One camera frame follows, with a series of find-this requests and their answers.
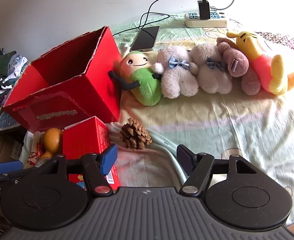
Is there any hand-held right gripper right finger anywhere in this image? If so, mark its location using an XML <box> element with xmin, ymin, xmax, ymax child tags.
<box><xmin>176</xmin><ymin>144</ymin><xmax>260</xmax><ymax>197</ymax></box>

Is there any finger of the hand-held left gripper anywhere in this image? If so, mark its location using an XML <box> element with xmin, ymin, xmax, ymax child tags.
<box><xmin>0</xmin><ymin>160</ymin><xmax>24</xmax><ymax>187</ymax></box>

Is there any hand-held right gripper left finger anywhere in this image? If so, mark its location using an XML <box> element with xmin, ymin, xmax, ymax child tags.
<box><xmin>36</xmin><ymin>144</ymin><xmax>118</xmax><ymax>197</ymax></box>

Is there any small red box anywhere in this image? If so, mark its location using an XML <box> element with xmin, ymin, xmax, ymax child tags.
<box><xmin>62</xmin><ymin>116</ymin><xmax>121</xmax><ymax>190</ymax></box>

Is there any brown pine cone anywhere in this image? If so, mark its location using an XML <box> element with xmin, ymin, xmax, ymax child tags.
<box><xmin>119</xmin><ymin>117</ymin><xmax>153</xmax><ymax>150</ymax></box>

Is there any brown gourd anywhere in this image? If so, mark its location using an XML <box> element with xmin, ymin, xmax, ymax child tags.
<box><xmin>39</xmin><ymin>128</ymin><xmax>63</xmax><ymax>160</ymax></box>

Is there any large red cardboard box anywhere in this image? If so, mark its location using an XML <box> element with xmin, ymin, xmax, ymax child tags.
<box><xmin>3</xmin><ymin>26</ymin><xmax>123</xmax><ymax>133</ymax></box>

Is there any brown cardboard box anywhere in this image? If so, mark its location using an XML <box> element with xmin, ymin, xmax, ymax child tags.
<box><xmin>0</xmin><ymin>140</ymin><xmax>25</xmax><ymax>163</ymax></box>

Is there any stack of books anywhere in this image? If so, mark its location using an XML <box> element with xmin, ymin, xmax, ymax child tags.
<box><xmin>0</xmin><ymin>105</ymin><xmax>20</xmax><ymax>132</ymax></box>

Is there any white plush bear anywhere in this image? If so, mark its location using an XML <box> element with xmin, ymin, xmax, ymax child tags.
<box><xmin>189</xmin><ymin>43</ymin><xmax>234</xmax><ymax>95</ymax></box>
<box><xmin>152</xmin><ymin>45</ymin><xmax>199</xmax><ymax>99</ymax></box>

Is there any pile of clothes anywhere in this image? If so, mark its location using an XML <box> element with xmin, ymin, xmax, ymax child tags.
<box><xmin>0</xmin><ymin>50</ymin><xmax>28</xmax><ymax>103</ymax></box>

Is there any mauve plush toy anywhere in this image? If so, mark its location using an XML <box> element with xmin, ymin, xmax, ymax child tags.
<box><xmin>216</xmin><ymin>37</ymin><xmax>262</xmax><ymax>95</ymax></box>

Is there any yellow plush bear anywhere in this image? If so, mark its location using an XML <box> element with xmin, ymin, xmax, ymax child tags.
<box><xmin>226</xmin><ymin>31</ymin><xmax>294</xmax><ymax>96</ymax></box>

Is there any black smartphone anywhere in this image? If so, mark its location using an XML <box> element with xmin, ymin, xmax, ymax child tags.
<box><xmin>130</xmin><ymin>26</ymin><xmax>160</xmax><ymax>52</ymax></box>

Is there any white power strip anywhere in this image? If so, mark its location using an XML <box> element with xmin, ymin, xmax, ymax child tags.
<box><xmin>184</xmin><ymin>11</ymin><xmax>229</xmax><ymax>28</ymax></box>

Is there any wooden stick with red cord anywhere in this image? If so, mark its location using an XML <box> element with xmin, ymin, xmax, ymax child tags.
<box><xmin>24</xmin><ymin>131</ymin><xmax>47</xmax><ymax>168</ymax></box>

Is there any black charging cable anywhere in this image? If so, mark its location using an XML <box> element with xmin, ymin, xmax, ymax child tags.
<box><xmin>112</xmin><ymin>0</ymin><xmax>207</xmax><ymax>37</ymax></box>

